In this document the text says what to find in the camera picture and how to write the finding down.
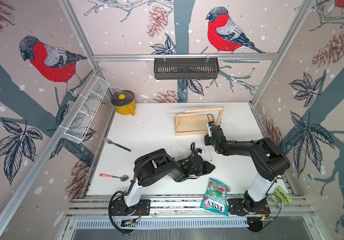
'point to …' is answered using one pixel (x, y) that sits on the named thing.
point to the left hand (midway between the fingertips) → (218, 167)
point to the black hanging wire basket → (186, 68)
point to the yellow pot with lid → (124, 102)
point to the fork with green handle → (107, 140)
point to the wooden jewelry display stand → (195, 122)
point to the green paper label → (280, 195)
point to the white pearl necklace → (178, 151)
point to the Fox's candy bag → (215, 199)
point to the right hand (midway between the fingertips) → (207, 133)
